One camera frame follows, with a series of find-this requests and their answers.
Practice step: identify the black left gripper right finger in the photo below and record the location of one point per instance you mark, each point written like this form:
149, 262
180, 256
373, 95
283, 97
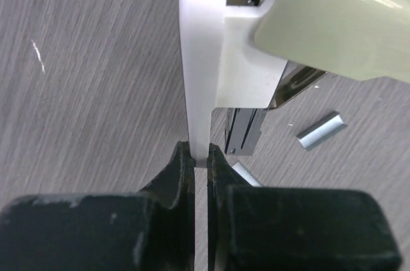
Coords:
269, 228

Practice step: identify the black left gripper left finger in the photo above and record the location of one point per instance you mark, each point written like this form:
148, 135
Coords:
151, 229

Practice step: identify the silver staple strip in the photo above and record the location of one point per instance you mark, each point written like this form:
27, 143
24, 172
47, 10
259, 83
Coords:
244, 172
321, 131

